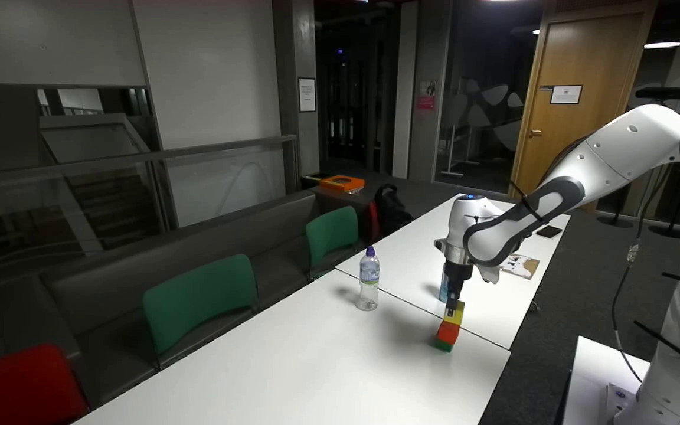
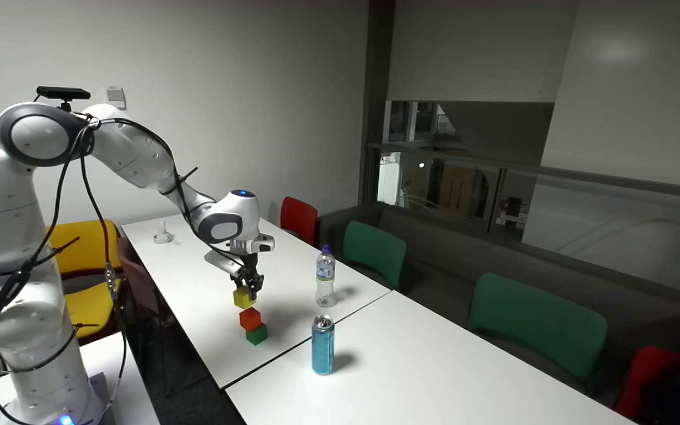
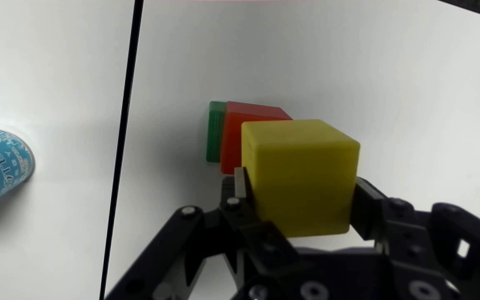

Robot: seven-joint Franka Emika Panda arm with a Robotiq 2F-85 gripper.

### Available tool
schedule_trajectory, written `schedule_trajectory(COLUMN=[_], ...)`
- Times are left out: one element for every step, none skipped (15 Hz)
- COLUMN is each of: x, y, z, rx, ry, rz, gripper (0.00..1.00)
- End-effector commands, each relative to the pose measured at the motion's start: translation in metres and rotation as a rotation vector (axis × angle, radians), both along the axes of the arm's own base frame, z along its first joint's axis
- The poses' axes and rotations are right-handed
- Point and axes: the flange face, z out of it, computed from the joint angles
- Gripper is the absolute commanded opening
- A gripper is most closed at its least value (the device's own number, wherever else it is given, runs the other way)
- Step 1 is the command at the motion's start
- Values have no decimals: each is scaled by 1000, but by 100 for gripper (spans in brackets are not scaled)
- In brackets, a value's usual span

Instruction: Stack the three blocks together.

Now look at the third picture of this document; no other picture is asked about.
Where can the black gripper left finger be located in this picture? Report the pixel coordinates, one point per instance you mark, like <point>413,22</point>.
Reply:
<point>234,233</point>

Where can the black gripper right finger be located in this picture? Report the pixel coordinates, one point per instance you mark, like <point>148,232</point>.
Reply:
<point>413,233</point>

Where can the red cube block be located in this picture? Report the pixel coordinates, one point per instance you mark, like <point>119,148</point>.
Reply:
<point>234,133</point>

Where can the green cube block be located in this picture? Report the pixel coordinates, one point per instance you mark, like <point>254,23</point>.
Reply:
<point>214,132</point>

